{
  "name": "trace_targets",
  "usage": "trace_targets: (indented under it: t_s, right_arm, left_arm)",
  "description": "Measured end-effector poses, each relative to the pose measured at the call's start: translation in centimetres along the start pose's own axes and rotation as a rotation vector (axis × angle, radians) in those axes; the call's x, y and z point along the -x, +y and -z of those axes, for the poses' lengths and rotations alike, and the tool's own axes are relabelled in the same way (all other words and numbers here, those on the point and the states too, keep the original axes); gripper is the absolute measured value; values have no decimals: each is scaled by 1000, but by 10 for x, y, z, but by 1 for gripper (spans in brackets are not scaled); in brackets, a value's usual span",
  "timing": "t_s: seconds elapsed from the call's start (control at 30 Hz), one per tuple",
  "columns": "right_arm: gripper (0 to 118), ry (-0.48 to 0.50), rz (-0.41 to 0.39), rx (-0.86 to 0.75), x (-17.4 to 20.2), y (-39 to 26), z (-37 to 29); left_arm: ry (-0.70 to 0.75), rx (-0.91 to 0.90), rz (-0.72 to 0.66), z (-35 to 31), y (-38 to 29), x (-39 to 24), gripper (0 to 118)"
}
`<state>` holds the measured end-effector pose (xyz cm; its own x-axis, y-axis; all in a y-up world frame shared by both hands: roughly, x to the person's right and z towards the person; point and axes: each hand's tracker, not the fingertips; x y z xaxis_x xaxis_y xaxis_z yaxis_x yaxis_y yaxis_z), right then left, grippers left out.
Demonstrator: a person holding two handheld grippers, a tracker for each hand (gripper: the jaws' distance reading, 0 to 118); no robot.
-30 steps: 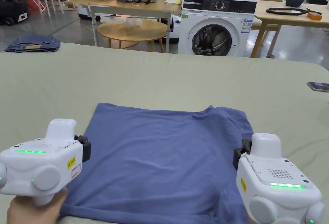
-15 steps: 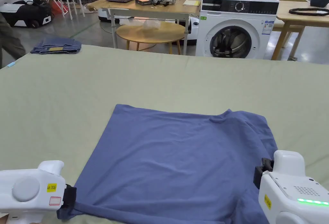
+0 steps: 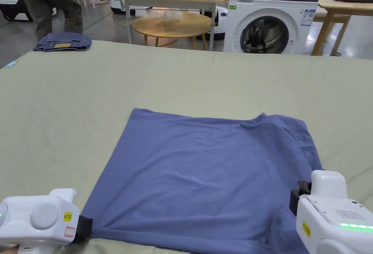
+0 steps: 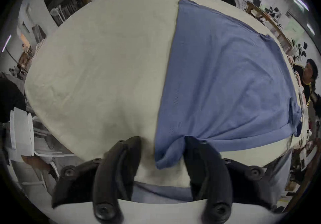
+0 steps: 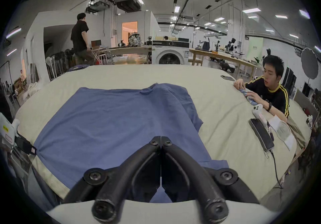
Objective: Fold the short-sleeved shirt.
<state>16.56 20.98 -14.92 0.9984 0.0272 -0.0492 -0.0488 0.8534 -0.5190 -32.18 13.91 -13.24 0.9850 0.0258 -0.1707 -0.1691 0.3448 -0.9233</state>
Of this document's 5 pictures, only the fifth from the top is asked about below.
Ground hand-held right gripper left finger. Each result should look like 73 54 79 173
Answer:
63 136 161 222

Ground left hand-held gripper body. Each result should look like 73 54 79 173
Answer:
0 112 20 154

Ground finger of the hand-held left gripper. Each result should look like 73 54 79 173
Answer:
15 135 37 156

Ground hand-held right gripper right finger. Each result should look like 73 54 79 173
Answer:
161 136 260 223

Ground blue shirt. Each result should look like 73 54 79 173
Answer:
33 83 229 203

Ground bed with beige sheet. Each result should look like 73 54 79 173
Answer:
15 64 312 202

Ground black phone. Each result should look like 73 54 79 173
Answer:
249 118 275 152

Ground white hand controller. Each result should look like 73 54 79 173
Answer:
252 104 268 127

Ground clear plastic bag with paper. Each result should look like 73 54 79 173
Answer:
269 115 297 150

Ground white washing machine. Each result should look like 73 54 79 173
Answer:
151 40 190 65

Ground wooden table with backpack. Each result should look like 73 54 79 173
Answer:
107 31 152 65

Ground small white folding table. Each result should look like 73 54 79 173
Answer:
90 40 109 65

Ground long wooden table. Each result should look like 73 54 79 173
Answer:
189 48 262 79

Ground round grey photo reflector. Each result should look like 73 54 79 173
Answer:
300 48 319 78

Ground black cable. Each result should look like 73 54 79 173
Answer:
263 150 284 189

